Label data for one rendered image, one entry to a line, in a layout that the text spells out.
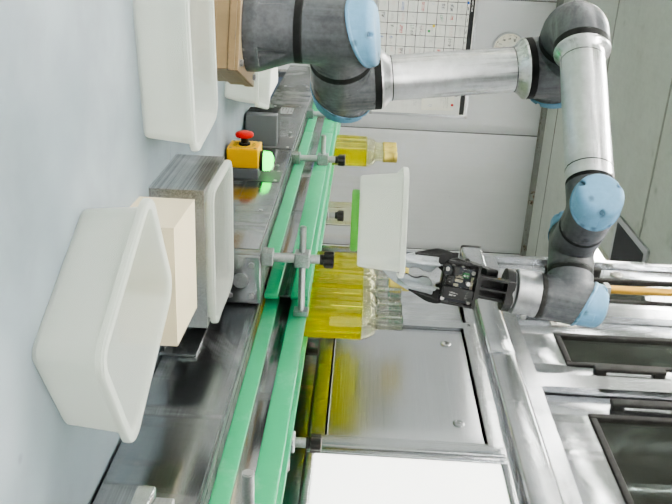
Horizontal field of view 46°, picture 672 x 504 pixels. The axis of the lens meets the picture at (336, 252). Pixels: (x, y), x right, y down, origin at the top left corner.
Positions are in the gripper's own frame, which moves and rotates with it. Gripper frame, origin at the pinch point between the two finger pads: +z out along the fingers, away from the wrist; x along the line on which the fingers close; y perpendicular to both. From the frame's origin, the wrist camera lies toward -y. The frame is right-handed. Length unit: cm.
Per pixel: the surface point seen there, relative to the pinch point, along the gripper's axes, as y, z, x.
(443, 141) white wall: -615, -63, -64
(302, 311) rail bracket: -6.0, 13.4, 11.2
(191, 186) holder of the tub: 19.5, 31.1, -8.2
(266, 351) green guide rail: 5.4, 17.6, 16.7
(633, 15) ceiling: -385, -144, -148
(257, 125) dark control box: -66, 35, -22
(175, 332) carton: 33.2, 27.2, 9.9
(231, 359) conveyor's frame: 12.0, 22.2, 17.4
